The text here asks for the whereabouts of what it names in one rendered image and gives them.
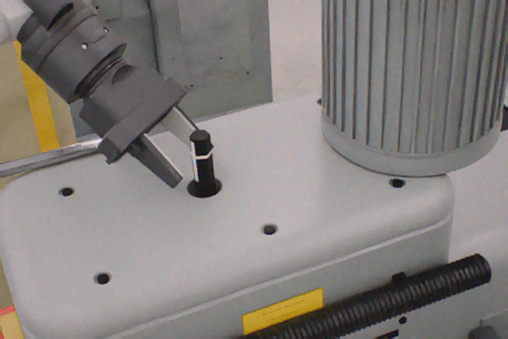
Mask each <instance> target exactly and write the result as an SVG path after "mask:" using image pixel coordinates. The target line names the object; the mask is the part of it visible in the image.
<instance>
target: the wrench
mask: <svg viewBox="0 0 508 339"><path fill-rule="evenodd" d="M100 141H101V139H100V138H98V139H94V140H86V141H83V142H79V143H76V144H73V145H70V146H64V147H61V148H58V149H54V150H49V151H47V152H43V153H36V154H34V155H31V156H27V157H24V158H21V159H18V160H9V161H7V162H3V163H0V179H1V178H4V177H7V176H11V175H14V174H16V173H20V172H26V171H28V170H34V169H37V168H40V167H43V166H50V165H53V164H55V163H59V162H62V161H65V160H73V159H76V158H79V157H82V156H86V155H88V154H92V153H98V152H99V150H98V148H97V146H98V145H99V142H100Z"/></svg>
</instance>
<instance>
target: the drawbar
mask: <svg viewBox="0 0 508 339"><path fill-rule="evenodd" d="M191 142H192V143H194V147H195V154H196V157H201V156H207V155H209V153H210V152H211V141H210V133H208V132H207V131H205V130H196V131H194V132H193V133H191V134H190V152H191ZM196 168H197V175H198V181H197V180H195V186H196V198H210V197H213V196H215V195H216V181H215V173H214V166H213V158H212V153H211V154H210V155H209V157H208V158H207V159H201V160H196Z"/></svg>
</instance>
